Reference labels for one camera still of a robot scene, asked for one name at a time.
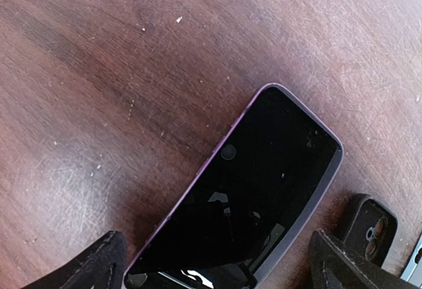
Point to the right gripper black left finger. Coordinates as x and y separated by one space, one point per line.
101 265

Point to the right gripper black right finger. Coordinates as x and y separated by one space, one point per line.
335 266

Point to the black smartphone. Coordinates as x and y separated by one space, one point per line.
367 227
248 202

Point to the light blue phone case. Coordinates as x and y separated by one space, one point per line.
413 270

